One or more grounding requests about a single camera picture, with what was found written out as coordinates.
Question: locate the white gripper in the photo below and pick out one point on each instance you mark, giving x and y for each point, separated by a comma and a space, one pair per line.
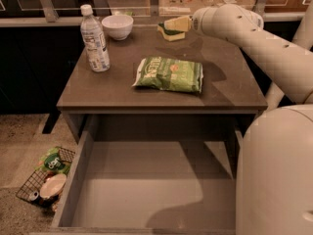
198, 21

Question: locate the green and yellow sponge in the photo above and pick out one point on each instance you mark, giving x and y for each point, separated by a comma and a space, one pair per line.
170, 35

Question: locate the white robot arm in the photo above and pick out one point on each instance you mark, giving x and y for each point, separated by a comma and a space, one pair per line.
274, 188

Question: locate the grey drawer cabinet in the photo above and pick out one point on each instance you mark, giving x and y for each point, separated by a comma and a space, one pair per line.
228, 85

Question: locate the open grey top drawer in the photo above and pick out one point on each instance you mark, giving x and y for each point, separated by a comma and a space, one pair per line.
151, 175

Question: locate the green chip bag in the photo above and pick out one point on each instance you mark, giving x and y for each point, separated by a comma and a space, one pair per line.
169, 75

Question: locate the white ceramic bowl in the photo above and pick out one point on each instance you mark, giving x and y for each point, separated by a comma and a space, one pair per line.
118, 27

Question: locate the clear plastic water bottle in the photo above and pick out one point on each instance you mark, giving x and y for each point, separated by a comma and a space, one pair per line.
94, 40

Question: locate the green snack bag in basket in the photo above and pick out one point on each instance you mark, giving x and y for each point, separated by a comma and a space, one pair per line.
52, 162

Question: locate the white bowl in basket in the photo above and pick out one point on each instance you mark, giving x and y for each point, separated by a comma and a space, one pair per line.
53, 186

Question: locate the soda can in basket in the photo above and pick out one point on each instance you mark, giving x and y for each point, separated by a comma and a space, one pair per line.
34, 197

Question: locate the metal railing frame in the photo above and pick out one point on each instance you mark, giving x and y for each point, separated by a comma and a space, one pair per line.
23, 13

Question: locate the black wire basket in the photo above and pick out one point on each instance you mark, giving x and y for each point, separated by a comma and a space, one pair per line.
38, 178

